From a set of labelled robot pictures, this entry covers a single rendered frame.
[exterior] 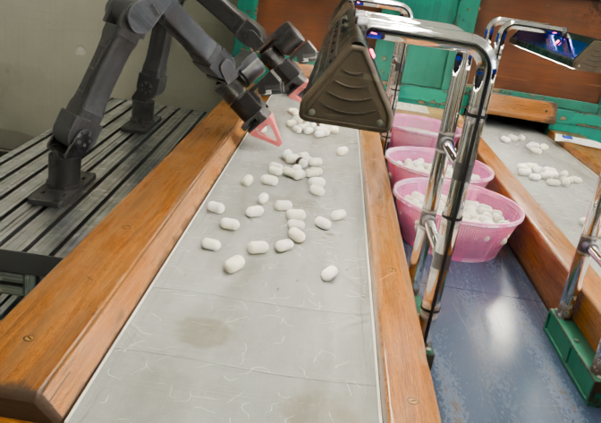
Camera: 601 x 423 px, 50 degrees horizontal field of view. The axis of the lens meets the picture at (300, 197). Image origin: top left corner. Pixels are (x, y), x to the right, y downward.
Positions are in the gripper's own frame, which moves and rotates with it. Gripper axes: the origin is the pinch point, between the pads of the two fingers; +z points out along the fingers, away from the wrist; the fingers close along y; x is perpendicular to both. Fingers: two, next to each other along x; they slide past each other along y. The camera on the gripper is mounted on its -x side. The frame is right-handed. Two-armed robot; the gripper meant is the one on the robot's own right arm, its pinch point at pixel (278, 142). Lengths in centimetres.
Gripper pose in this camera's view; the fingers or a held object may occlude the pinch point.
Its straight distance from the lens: 158.7
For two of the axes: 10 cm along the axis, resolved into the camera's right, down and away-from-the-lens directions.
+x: -7.5, 6.1, 2.6
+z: 6.6, 7.2, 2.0
